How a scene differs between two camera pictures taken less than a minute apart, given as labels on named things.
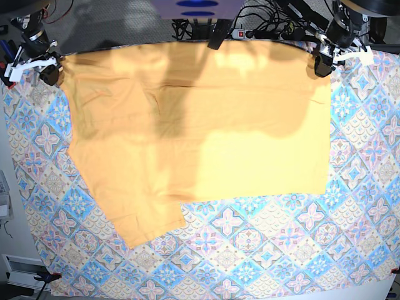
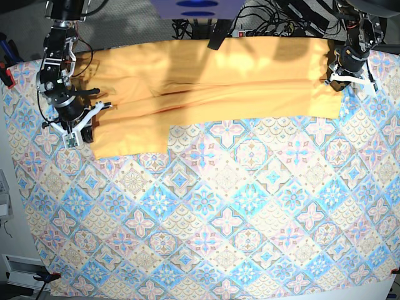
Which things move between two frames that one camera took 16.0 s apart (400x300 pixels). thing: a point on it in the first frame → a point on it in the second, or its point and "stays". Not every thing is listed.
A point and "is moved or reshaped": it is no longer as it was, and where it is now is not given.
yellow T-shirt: (157, 124) is moved or reshaped
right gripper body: (339, 42) → (349, 65)
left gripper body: (33, 55) → (71, 115)
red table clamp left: (11, 84) stays
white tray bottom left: (21, 271) stays
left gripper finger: (50, 75) → (87, 134)
